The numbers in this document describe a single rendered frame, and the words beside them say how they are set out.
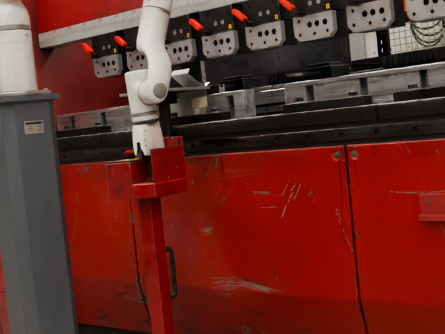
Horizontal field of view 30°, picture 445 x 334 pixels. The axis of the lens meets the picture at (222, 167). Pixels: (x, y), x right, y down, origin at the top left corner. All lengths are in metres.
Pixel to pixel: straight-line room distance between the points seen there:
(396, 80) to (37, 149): 1.04
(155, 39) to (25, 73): 0.44
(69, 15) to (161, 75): 1.03
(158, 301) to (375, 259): 0.72
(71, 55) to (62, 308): 1.57
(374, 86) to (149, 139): 0.70
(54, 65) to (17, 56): 1.27
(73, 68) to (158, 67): 1.25
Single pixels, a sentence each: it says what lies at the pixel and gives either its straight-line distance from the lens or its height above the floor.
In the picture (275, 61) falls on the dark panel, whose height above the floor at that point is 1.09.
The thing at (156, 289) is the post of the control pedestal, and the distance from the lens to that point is 2.68.
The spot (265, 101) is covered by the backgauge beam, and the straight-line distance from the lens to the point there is 3.09.
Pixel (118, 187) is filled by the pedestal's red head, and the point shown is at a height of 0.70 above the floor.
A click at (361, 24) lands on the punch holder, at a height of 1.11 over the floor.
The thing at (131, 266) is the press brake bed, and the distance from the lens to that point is 3.14.
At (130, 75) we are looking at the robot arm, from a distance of 2.57.
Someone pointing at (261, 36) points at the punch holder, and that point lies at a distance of 2.73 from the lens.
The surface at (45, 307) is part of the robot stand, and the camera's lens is 2.41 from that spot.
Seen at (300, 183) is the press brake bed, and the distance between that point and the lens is 2.53.
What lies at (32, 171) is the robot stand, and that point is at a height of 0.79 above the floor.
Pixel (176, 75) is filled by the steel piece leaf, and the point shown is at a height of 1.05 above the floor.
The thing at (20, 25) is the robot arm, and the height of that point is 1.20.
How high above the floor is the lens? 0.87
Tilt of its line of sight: 3 degrees down
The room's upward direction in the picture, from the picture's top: 6 degrees counter-clockwise
